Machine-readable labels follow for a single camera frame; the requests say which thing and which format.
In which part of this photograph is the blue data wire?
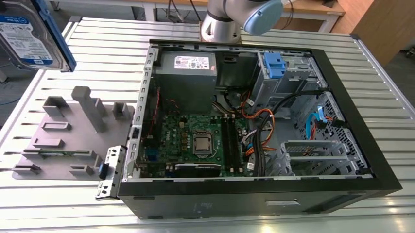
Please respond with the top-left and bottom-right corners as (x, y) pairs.
(306, 103), (326, 141)

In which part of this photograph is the hard disk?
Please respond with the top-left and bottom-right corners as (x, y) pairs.
(0, 0), (77, 73)

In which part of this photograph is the grey metal disk bay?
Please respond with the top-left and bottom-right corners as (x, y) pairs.
(268, 139), (372, 177)

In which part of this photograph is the silver CPU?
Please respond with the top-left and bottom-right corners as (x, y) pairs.
(193, 136), (213, 151)

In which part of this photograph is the grey power supply unit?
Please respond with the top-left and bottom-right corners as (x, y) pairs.
(151, 50), (217, 116)

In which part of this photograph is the green motherboard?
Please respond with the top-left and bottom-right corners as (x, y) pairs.
(136, 114), (256, 178)

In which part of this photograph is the black RAM slot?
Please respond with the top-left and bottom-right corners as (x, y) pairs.
(231, 114), (244, 174)
(222, 114), (236, 174)

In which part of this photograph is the metal CPU socket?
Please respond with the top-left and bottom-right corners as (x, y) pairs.
(191, 130), (217, 158)

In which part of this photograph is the black graphics card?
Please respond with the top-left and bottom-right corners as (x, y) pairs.
(164, 162), (224, 178)

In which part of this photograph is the grey metal drive cage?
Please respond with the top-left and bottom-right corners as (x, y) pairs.
(251, 50), (327, 115)

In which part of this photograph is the black desktop PC case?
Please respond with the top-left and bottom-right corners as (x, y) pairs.
(116, 38), (403, 220)

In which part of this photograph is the grey plastic parts rack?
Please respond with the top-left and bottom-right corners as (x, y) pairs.
(11, 86), (136, 182)

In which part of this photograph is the green RAM stick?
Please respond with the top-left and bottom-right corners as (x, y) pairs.
(39, 150), (92, 157)

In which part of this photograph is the brown wooden cabinet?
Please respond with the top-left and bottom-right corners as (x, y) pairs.
(351, 0), (415, 70)

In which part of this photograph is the thin grey wire bundle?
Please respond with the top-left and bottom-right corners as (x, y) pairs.
(242, 128), (260, 146)

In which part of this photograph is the orange yellow power wire bundle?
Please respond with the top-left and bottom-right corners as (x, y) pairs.
(212, 91), (276, 158)

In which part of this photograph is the thin red twisted wire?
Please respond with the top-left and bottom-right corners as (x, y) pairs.
(145, 86), (161, 141)

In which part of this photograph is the thick black cable pair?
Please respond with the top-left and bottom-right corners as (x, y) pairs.
(254, 89), (324, 177)

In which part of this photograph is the grey card retention bracket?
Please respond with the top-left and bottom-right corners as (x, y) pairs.
(95, 145), (128, 201)

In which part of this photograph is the disk power wire black plug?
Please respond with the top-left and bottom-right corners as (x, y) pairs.
(316, 116), (346, 131)

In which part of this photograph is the wooden desk white frame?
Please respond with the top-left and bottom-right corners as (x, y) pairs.
(129, 0), (346, 33)

